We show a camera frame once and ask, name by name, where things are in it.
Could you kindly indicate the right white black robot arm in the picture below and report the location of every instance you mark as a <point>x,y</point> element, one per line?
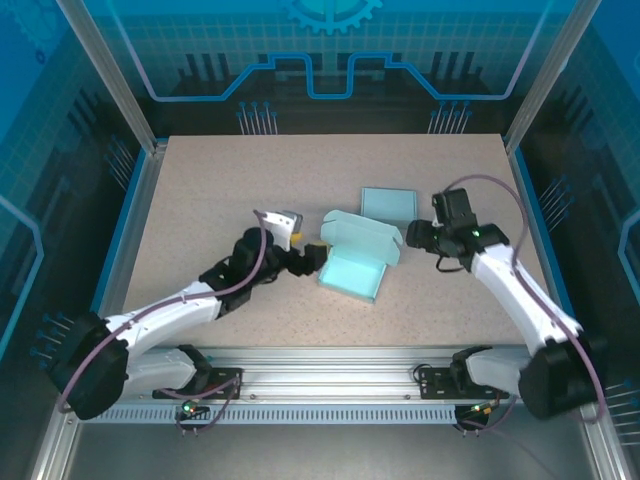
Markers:
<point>515,295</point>

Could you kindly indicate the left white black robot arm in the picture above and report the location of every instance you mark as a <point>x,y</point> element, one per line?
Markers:
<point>165,312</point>

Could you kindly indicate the blue edge strip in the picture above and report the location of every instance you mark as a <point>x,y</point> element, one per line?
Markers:
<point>540,225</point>
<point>115,250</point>

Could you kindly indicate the blue circuit print panel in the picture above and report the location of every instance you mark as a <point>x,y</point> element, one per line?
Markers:
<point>40,175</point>
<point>600,175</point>

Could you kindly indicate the small connector with green light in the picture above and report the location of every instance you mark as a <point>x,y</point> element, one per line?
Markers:
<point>480,409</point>
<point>192,407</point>

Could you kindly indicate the blue gear print panel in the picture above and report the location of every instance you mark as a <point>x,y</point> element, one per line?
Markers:
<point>225,40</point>

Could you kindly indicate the aluminium frame rail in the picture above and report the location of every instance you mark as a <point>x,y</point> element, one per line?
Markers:
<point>325,372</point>

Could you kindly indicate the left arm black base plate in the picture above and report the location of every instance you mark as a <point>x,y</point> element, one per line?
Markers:
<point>225,380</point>

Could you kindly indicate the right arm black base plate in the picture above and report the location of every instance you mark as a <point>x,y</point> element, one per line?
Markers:
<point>435,382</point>

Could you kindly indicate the aluminium frame post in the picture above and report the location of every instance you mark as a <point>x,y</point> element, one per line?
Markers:
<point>119,82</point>
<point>547,80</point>

